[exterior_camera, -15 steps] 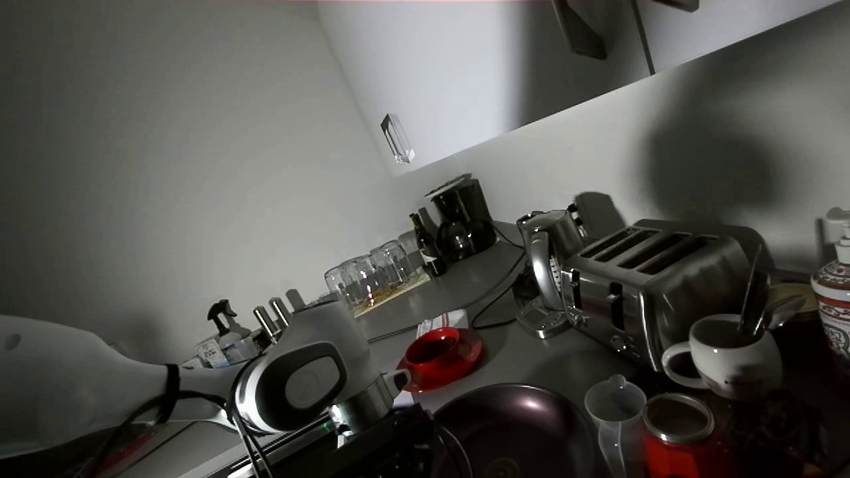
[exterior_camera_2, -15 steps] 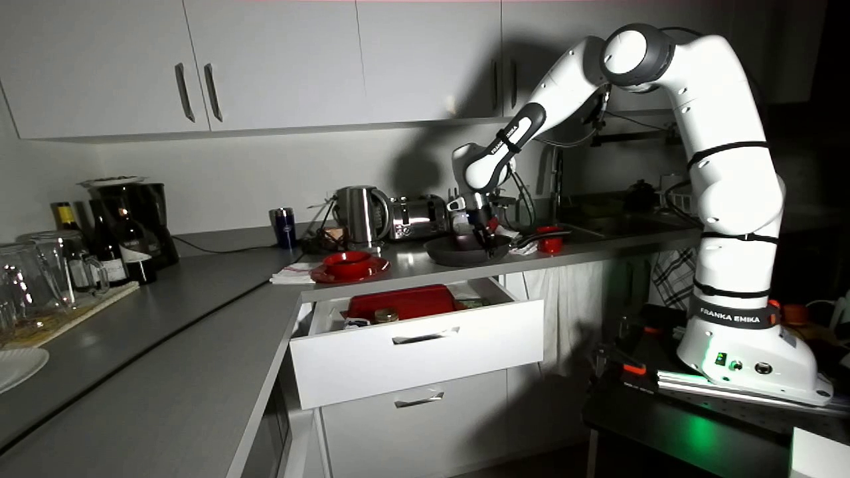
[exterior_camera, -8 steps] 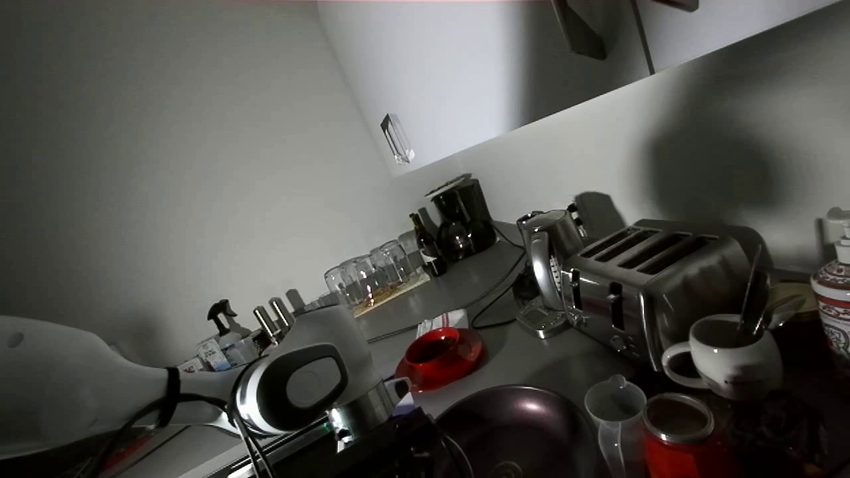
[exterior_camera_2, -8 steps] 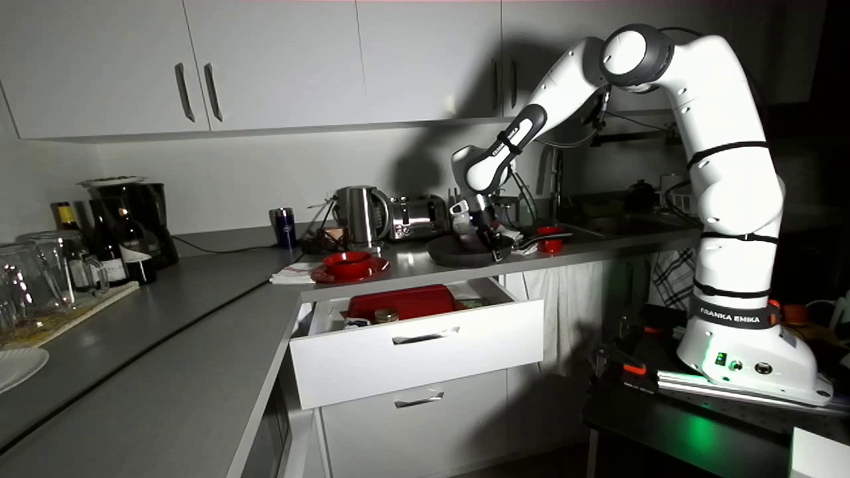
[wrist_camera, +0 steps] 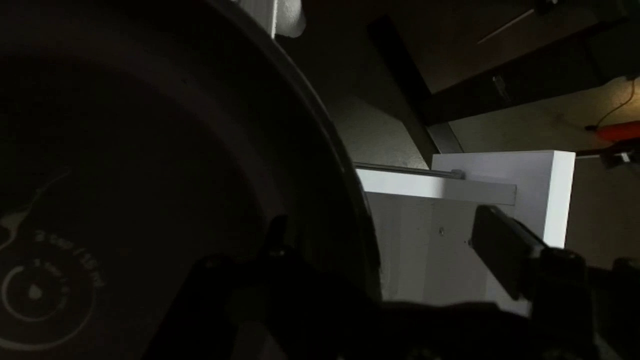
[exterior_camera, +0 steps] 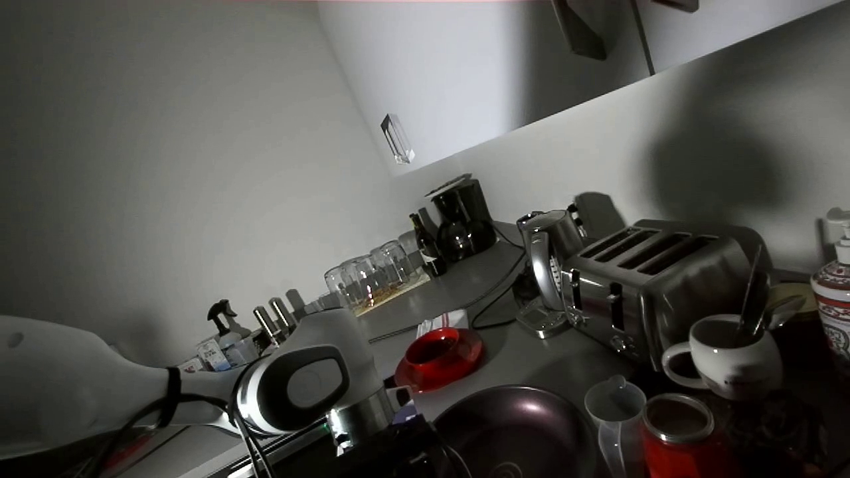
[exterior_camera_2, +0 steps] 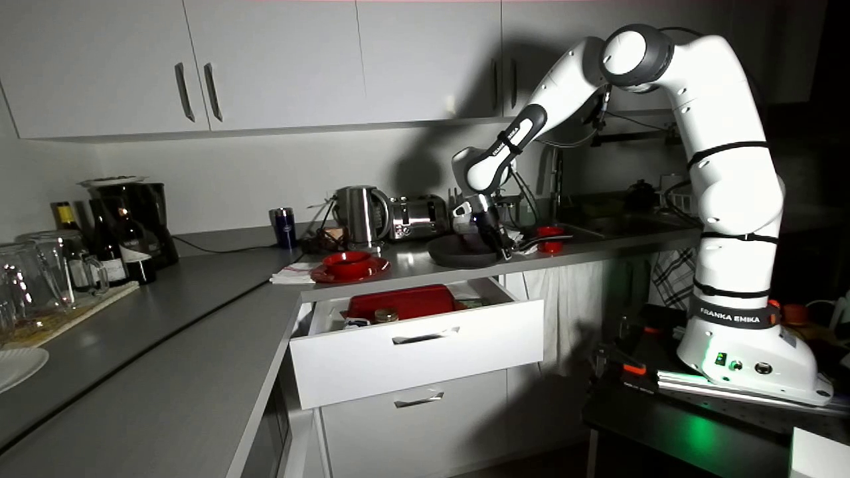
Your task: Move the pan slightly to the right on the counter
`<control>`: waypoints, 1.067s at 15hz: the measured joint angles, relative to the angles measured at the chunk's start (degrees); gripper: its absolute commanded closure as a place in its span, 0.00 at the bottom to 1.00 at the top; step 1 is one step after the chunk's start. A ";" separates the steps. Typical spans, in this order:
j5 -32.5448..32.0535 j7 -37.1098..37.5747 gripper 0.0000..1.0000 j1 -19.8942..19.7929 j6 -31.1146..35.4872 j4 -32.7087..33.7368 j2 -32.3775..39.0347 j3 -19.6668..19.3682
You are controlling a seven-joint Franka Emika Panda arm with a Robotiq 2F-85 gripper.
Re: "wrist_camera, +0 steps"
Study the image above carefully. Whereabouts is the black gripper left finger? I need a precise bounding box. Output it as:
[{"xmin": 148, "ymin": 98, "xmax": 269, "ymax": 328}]
[{"xmin": 264, "ymin": 214, "xmax": 292, "ymax": 259}]

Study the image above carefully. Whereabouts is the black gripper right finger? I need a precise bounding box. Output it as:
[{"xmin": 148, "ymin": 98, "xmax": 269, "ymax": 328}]
[{"xmin": 470, "ymin": 205, "xmax": 550, "ymax": 303}]

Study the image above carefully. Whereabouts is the black frying pan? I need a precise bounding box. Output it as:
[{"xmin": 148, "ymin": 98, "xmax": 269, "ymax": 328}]
[{"xmin": 0, "ymin": 0, "xmax": 384, "ymax": 360}]

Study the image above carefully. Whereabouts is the open white drawer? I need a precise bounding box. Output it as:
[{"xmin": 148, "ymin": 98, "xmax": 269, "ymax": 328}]
[{"xmin": 356, "ymin": 149, "xmax": 577, "ymax": 308}]

